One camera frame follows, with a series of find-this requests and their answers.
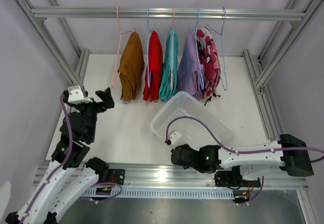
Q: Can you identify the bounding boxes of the white slotted cable duct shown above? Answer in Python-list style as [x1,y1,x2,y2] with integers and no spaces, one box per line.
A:
[83,188,236,200]

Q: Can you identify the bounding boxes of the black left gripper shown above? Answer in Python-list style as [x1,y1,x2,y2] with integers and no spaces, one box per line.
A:
[64,87,114,141]

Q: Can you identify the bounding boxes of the white plastic mesh basket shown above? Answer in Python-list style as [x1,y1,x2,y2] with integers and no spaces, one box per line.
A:
[150,92,237,150]

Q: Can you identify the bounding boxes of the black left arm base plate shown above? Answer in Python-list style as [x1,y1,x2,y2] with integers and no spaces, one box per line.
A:
[106,169,126,186]

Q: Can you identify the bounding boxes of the aluminium hanging rail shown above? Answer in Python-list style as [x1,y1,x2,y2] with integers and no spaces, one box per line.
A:
[31,6,306,22]

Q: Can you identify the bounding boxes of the light blue hanger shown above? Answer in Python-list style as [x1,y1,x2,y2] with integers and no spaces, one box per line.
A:
[206,7,228,91]
[146,7,152,87]

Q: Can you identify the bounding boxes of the blue hanger with purple trousers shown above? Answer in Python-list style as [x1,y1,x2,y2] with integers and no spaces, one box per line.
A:
[188,6,205,91]

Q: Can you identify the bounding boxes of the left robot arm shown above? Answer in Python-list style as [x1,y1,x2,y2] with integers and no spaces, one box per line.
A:
[5,86,114,223]

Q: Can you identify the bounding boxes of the pink wire hanger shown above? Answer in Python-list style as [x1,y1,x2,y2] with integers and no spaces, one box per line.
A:
[111,5,136,88]

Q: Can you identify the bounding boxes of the pink floral trousers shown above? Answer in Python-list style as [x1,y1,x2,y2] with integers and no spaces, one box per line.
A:
[196,27,221,105]

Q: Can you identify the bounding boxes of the empty light blue hanger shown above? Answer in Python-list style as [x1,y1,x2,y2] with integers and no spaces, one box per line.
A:
[206,7,228,91]

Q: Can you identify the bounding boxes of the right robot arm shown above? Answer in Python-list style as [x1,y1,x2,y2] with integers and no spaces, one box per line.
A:
[171,134,314,186]

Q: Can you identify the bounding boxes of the right aluminium frame post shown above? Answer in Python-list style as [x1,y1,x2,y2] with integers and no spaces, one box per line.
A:
[242,0,323,140]

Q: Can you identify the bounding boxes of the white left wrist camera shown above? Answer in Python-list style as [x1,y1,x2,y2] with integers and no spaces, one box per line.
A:
[67,85,85,104]

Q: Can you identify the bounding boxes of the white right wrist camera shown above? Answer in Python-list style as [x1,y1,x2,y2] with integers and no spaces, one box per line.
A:
[165,131,182,147]

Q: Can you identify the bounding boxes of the purple trousers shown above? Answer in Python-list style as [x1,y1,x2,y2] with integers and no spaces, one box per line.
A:
[177,32,203,100]

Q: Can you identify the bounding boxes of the left aluminium frame post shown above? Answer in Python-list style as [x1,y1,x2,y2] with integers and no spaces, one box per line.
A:
[15,0,90,85]

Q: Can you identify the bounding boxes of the teal trousers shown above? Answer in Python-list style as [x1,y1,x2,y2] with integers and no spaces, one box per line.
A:
[159,28,178,102]

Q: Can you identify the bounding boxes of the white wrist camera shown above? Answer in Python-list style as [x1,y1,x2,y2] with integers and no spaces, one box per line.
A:
[165,131,182,147]
[67,85,85,104]

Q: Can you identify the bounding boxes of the aluminium frame post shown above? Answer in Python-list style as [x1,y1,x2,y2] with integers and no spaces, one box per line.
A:
[15,0,90,85]
[242,0,323,140]

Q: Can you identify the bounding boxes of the brown trousers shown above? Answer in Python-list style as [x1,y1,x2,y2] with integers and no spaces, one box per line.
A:
[118,32,145,103]

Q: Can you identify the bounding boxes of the pink hanger with teal trousers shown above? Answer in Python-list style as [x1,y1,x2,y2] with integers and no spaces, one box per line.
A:
[170,7,175,90]

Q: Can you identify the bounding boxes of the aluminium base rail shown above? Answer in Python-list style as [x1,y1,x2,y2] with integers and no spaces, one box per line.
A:
[32,163,310,191]

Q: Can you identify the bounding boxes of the red trousers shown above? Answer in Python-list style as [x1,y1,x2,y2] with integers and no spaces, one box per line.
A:
[143,31,163,102]

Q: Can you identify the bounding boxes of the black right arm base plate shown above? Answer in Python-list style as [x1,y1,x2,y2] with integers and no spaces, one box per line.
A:
[214,171,261,190]

